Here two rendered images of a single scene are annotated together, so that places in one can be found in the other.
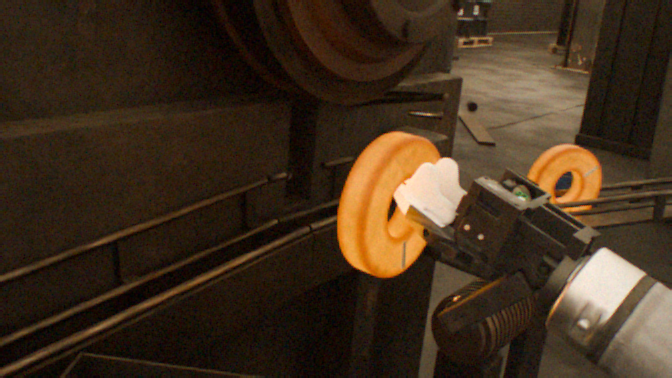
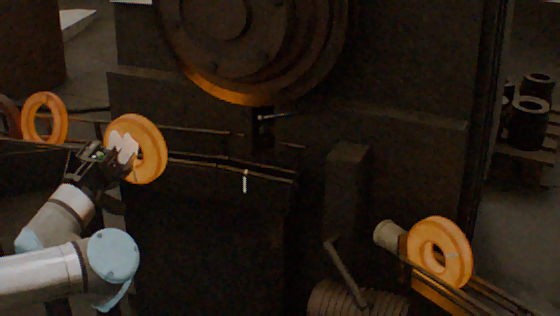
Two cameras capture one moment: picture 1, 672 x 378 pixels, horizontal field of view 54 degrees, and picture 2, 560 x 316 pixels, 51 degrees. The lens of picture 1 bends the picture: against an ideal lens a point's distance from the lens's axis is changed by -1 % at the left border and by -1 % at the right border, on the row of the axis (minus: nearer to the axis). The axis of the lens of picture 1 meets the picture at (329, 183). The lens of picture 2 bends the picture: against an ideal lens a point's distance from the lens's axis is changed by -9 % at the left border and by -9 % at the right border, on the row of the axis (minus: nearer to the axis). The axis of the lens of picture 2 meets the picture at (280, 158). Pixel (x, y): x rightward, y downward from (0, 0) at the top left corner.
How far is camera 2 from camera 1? 1.52 m
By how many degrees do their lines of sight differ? 69
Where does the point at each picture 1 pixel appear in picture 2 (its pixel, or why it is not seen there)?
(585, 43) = not seen: outside the picture
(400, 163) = (120, 127)
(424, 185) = (113, 139)
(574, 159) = (437, 234)
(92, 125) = (142, 76)
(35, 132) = (123, 73)
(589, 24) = not seen: outside the picture
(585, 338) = not seen: hidden behind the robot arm
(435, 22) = (240, 67)
